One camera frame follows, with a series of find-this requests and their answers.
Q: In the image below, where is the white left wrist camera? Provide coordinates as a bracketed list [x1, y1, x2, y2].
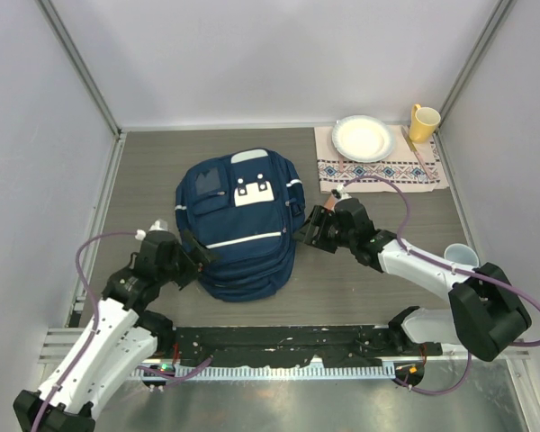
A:
[134, 219, 175, 242]

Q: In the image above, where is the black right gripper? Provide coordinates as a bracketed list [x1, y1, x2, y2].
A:
[292, 205, 356, 254]

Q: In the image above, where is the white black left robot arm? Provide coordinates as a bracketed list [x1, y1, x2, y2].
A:
[13, 224, 217, 431]

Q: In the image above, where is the patterned white placemat cloth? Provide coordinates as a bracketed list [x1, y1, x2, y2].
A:
[314, 125, 449, 194]

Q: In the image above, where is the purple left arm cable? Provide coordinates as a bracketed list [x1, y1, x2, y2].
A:
[30, 229, 212, 432]

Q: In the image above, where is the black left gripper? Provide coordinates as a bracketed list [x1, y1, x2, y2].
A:
[157, 229, 219, 290]

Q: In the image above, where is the white paper plate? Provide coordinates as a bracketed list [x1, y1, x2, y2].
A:
[331, 115, 395, 163]

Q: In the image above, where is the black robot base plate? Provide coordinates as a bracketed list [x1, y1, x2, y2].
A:
[158, 325, 443, 369]

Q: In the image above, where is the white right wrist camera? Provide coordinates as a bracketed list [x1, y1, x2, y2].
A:
[331, 184, 351, 203]

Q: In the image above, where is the aluminium front rail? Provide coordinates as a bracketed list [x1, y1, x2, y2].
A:
[39, 328, 83, 364]

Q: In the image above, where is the navy blue student backpack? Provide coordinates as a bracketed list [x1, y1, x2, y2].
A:
[174, 148, 306, 302]

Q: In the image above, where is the yellow mug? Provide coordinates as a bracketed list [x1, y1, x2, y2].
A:
[409, 103, 441, 143]

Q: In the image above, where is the pink handled knife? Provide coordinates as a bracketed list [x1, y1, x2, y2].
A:
[401, 125, 434, 181]

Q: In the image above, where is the brown leather wallet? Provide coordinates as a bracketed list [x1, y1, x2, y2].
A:
[323, 194, 338, 211]

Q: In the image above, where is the pale blue mug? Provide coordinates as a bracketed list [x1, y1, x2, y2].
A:
[443, 243, 480, 268]

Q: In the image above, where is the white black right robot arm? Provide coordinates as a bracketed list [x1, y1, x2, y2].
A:
[293, 198, 532, 361]

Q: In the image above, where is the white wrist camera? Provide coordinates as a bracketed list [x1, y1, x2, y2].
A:
[331, 184, 351, 203]
[134, 219, 175, 242]

